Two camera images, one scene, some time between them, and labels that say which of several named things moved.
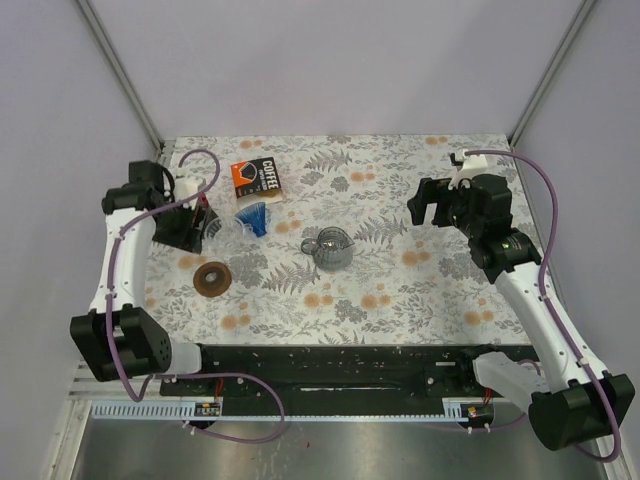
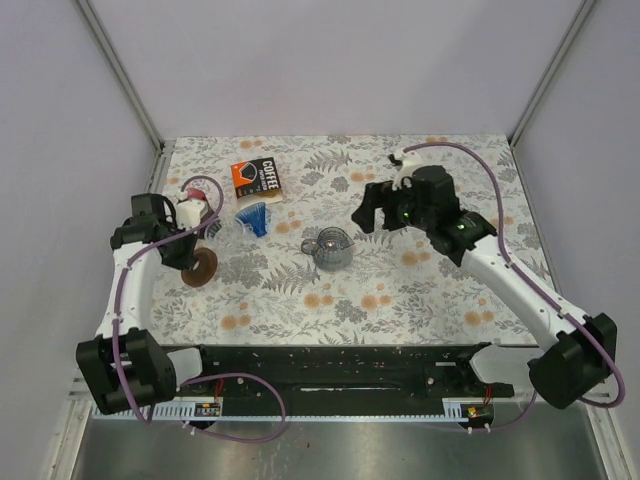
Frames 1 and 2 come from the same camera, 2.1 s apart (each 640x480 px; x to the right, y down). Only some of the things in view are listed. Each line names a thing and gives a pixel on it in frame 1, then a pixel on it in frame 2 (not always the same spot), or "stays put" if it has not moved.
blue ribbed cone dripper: (255, 215) stays put
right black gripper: (430, 189) to (376, 196)
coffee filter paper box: (255, 176) stays put
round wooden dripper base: (212, 279) to (205, 270)
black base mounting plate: (344, 373) stays put
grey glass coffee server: (331, 250) stays put
